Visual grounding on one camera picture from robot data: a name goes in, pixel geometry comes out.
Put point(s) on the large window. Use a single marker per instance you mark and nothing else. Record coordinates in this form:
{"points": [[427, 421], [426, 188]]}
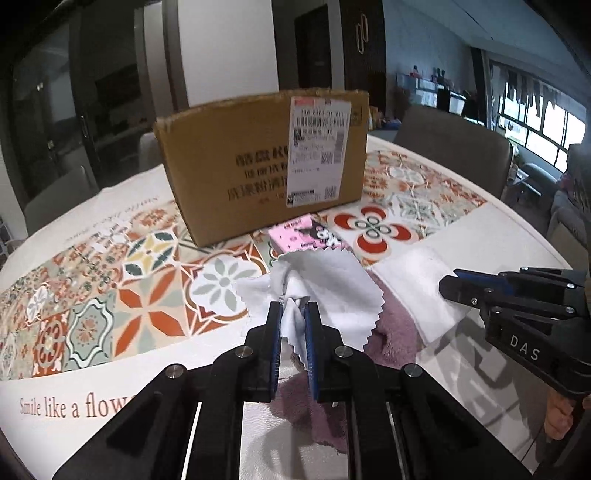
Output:
{"points": [[540, 115]]}

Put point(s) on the cluttered display cabinet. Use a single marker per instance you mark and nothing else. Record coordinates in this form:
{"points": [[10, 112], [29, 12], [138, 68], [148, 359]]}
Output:
{"points": [[434, 94]]}

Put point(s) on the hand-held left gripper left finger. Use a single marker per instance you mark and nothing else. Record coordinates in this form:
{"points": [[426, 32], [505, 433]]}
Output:
{"points": [[275, 341]]}

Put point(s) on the white looped wall ornament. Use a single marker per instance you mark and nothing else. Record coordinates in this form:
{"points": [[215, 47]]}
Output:
{"points": [[361, 33]]}

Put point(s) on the mauve towel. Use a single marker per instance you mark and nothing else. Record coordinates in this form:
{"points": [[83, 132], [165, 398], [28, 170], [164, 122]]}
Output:
{"points": [[392, 337]]}

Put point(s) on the white tile-patterned tablecloth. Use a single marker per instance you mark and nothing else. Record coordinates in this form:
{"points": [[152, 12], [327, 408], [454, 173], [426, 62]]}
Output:
{"points": [[92, 323]]}

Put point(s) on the grey sofa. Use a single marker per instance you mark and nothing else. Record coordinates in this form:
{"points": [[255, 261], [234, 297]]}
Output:
{"points": [[570, 203]]}

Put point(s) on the dark interior door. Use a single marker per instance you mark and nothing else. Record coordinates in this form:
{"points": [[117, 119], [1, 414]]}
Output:
{"points": [[318, 46]]}

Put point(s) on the person's right hand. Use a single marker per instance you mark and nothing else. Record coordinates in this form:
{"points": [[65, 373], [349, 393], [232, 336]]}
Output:
{"points": [[558, 415]]}

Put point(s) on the brown cardboard box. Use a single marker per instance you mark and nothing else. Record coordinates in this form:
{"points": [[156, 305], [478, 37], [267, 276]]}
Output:
{"points": [[258, 166]]}

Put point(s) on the white zigzag-edged cloth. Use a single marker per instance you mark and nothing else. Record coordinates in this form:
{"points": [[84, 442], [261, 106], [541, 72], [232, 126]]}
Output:
{"points": [[323, 277]]}

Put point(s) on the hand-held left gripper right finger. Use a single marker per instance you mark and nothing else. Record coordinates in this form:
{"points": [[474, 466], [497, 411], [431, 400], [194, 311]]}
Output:
{"points": [[310, 350]]}

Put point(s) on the grey dining chair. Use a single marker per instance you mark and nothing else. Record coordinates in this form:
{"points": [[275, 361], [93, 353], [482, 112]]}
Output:
{"points": [[147, 152], [452, 143], [57, 198]]}

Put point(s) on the dark wall panel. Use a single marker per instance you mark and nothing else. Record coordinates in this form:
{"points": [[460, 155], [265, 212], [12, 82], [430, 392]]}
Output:
{"points": [[371, 55]]}

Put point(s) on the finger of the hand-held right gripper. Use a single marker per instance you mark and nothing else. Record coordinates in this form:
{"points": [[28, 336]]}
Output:
{"points": [[480, 278], [466, 293]]}

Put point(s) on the dark sliding glass door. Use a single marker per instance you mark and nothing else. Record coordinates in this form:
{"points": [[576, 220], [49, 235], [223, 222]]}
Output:
{"points": [[69, 101]]}

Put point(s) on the pink cartoon packet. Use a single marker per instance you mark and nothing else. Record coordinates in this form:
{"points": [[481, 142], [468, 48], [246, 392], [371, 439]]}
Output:
{"points": [[318, 235]]}

